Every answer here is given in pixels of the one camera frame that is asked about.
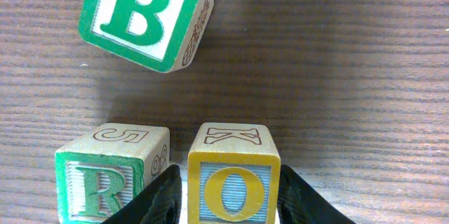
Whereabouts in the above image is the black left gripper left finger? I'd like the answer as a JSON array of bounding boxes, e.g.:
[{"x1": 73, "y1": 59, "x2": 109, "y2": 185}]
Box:
[{"x1": 102, "y1": 164, "x2": 182, "y2": 224}]

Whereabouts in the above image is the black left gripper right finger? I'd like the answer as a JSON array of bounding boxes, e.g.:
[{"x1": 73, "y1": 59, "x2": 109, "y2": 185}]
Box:
[{"x1": 277, "y1": 164, "x2": 354, "y2": 224}]

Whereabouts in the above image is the yellow O block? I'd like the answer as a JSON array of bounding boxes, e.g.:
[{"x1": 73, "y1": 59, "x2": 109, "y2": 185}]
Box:
[{"x1": 187, "y1": 122, "x2": 281, "y2": 224}]

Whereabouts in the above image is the green R block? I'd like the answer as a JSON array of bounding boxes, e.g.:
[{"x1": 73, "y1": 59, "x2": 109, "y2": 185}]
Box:
[{"x1": 55, "y1": 123, "x2": 170, "y2": 223}]

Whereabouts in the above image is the green B block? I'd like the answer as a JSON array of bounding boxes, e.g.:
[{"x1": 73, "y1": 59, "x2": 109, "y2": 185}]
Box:
[{"x1": 79, "y1": 0, "x2": 214, "y2": 73}]

